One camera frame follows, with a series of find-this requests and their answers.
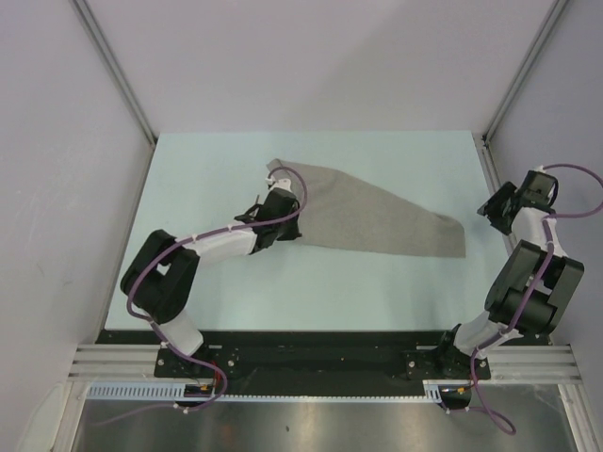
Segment aluminium corner post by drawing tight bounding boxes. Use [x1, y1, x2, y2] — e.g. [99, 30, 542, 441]
[70, 0, 158, 145]
[481, 0, 573, 144]

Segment grey cloth napkin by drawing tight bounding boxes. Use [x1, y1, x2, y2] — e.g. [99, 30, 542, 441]
[267, 158, 466, 258]

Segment white slotted cable duct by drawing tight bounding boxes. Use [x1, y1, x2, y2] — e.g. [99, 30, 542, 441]
[87, 381, 441, 403]

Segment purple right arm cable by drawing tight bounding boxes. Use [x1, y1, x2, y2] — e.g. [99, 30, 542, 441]
[445, 163, 603, 433]

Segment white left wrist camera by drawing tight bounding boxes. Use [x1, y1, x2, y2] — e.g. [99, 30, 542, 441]
[266, 176, 292, 192]

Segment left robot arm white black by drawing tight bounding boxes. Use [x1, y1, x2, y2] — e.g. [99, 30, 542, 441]
[120, 185, 307, 377]

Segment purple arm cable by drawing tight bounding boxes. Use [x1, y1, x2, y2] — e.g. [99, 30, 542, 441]
[93, 168, 309, 428]
[445, 163, 603, 433]

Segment right aluminium corner post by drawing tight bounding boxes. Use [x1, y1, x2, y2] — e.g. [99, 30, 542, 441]
[481, 0, 573, 144]

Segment left aluminium corner post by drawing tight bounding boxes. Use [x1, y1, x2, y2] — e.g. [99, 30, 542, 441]
[70, 0, 158, 145]

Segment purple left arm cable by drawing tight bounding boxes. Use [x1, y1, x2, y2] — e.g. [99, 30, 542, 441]
[93, 168, 309, 428]

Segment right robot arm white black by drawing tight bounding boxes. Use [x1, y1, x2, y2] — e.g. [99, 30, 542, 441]
[434, 168, 584, 379]

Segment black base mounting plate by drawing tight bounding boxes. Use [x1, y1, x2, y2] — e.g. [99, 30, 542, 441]
[96, 329, 491, 399]

